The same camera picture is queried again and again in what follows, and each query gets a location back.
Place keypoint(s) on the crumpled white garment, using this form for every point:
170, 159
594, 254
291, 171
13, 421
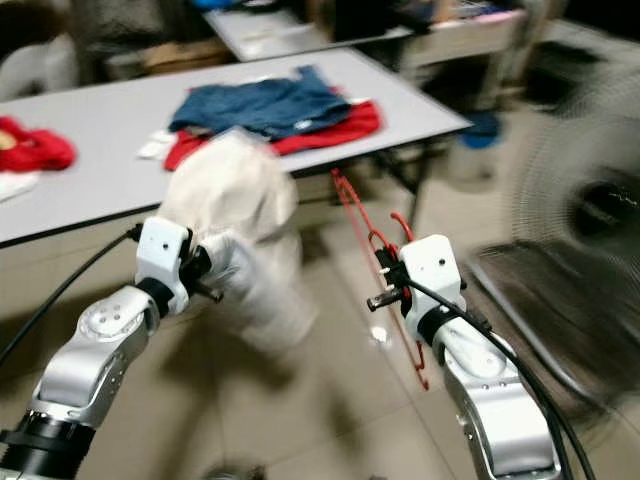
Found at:
15, 185

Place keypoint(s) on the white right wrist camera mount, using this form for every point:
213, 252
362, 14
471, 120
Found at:
432, 270

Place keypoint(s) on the black standing fan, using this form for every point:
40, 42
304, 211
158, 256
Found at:
590, 200

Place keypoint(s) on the blue denim garment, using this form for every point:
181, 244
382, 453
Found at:
260, 105

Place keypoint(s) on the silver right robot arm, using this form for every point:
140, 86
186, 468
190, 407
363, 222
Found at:
490, 390

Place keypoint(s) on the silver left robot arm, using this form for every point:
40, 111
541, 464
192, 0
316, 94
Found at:
100, 340

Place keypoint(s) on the long grey table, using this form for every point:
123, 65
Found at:
280, 35

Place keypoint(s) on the white cotton garment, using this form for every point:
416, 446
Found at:
230, 190

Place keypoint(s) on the white plastic chair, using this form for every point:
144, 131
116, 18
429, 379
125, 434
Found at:
30, 72

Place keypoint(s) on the flat brown cardboard box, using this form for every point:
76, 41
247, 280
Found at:
185, 57

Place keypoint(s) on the small white cloth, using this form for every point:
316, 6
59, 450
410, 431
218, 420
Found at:
157, 147

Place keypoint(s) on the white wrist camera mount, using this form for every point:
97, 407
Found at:
432, 270
165, 250

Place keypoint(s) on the grey folding table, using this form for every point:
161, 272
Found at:
120, 110

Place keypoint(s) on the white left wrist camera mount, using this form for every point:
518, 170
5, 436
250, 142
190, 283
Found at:
165, 250

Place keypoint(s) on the red garment tan label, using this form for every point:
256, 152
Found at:
35, 150

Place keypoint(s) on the blue lidded bin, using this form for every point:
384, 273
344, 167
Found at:
480, 128

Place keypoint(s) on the large red garment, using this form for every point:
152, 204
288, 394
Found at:
345, 125

